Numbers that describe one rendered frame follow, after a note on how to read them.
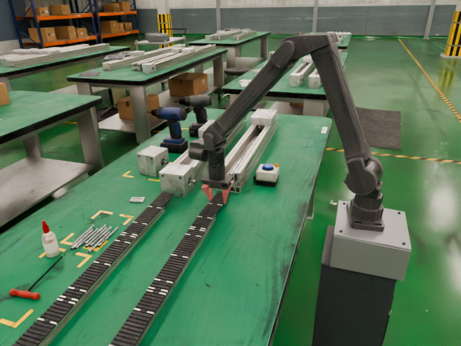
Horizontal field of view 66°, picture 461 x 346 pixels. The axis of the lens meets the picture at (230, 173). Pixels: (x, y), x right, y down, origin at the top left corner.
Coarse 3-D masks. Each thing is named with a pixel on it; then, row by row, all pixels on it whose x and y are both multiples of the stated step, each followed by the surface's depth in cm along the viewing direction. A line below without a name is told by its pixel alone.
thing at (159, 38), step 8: (160, 32) 655; (136, 40) 575; (152, 40) 573; (160, 40) 570; (168, 40) 581; (176, 40) 603; (184, 40) 640; (136, 48) 580; (160, 48) 659; (168, 80) 590; (168, 88) 596
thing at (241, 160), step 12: (276, 120) 198; (252, 132) 177; (264, 132) 173; (240, 144) 159; (252, 144) 167; (264, 144) 173; (228, 156) 148; (240, 156) 157; (252, 156) 150; (228, 168) 143; (240, 168) 136; (252, 168) 152; (240, 180) 134; (240, 192) 136
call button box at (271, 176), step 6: (258, 168) 142; (276, 168) 142; (258, 174) 140; (264, 174) 139; (270, 174) 138; (276, 174) 140; (258, 180) 141; (264, 180) 140; (270, 180) 139; (276, 180) 142; (270, 186) 140
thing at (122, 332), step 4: (120, 332) 76; (124, 332) 76; (128, 332) 76; (132, 332) 76; (136, 332) 76; (120, 336) 75; (124, 336) 75; (128, 336) 75; (132, 336) 75; (136, 336) 75; (140, 336) 75; (132, 340) 74; (136, 340) 74
